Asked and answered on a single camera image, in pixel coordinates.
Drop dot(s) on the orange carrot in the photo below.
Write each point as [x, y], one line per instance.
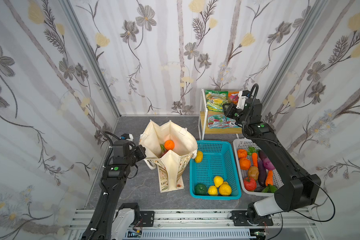
[255, 159]
[269, 180]

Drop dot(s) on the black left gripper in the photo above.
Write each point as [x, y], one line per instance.
[140, 153]

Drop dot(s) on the orange snack bag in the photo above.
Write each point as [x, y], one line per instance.
[234, 97]

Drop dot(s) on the Fox's candy bag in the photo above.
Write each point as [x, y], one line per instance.
[231, 123]

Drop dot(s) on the large yellow citrus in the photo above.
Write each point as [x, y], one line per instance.
[225, 189]

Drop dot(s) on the teal plastic basket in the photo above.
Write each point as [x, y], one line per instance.
[218, 160]

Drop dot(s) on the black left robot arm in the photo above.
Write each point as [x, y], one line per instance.
[123, 154]

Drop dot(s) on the green snack bag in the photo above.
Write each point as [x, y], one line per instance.
[216, 99]

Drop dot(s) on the white wooden two-tier shelf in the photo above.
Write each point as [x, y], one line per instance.
[203, 124]

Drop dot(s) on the aluminium mounting rail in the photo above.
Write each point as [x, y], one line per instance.
[220, 225]

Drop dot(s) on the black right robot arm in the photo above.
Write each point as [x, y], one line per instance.
[299, 189]

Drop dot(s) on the green avocado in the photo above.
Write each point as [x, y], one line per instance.
[200, 190]

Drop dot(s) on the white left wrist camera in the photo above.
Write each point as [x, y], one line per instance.
[128, 137]

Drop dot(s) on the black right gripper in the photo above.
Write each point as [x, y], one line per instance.
[229, 109]

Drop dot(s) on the orange fruit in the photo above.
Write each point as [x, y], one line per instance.
[169, 145]

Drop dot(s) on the yellow lemon middle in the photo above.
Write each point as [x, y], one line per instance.
[213, 191]

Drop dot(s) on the red tomato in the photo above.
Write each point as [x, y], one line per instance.
[250, 184]

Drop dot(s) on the yellow lemon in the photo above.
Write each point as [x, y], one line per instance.
[213, 191]
[218, 181]
[199, 157]

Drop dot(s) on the yellow lemon right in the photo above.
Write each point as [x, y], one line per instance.
[218, 181]

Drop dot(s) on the orange bell pepper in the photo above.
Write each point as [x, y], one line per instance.
[242, 153]
[244, 163]

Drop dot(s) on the purple onion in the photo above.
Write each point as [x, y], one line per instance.
[268, 164]

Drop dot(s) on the yellow lemon top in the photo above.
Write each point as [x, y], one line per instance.
[199, 157]

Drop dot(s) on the brown potato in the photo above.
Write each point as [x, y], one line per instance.
[253, 172]

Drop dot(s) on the green red candy bag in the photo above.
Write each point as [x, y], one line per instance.
[217, 122]

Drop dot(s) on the white plastic basket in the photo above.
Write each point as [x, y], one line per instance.
[251, 147]

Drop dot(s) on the pink dragon fruit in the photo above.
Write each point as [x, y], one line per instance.
[164, 151]

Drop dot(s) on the purple eggplant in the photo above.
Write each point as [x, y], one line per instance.
[262, 170]

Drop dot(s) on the cream floral grocery tote bag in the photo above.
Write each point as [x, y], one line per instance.
[173, 164]

